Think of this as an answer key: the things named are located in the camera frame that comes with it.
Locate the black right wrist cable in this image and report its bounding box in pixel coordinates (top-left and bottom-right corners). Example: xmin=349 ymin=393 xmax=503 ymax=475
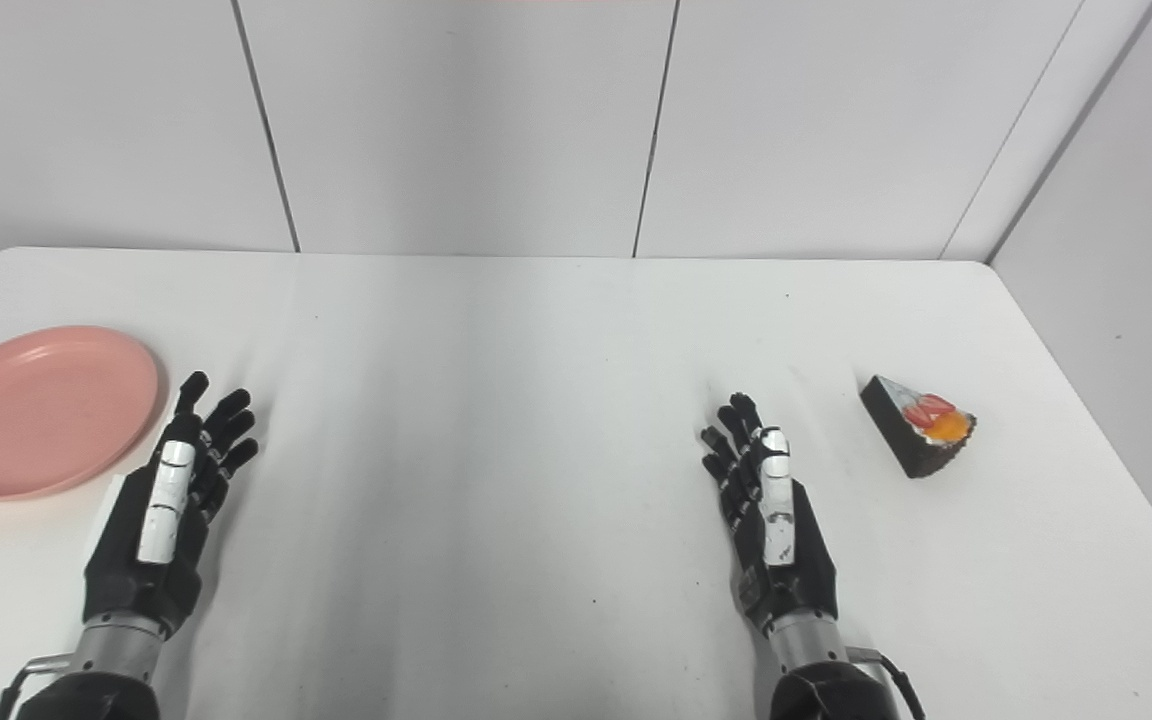
xmin=848 ymin=648 xmax=928 ymax=720

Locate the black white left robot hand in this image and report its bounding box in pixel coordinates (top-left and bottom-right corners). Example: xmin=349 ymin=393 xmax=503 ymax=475
xmin=83 ymin=371 xmax=260 ymax=635

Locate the pink round plate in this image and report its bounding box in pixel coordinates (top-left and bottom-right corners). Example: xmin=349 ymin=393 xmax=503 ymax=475
xmin=0 ymin=326 xmax=161 ymax=501

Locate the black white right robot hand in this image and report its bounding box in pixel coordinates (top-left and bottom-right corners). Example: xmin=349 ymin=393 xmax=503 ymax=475
xmin=700 ymin=392 xmax=839 ymax=633

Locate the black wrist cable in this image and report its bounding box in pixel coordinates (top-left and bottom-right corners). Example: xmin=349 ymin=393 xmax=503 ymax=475
xmin=0 ymin=654 xmax=71 ymax=720
xmin=848 ymin=648 xmax=928 ymax=720

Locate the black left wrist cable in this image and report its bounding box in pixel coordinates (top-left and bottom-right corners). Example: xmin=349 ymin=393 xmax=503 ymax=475
xmin=0 ymin=654 xmax=71 ymax=720

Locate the chocolate cake slice with fruit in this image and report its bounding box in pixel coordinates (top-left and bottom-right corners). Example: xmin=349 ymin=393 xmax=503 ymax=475
xmin=859 ymin=375 xmax=978 ymax=479

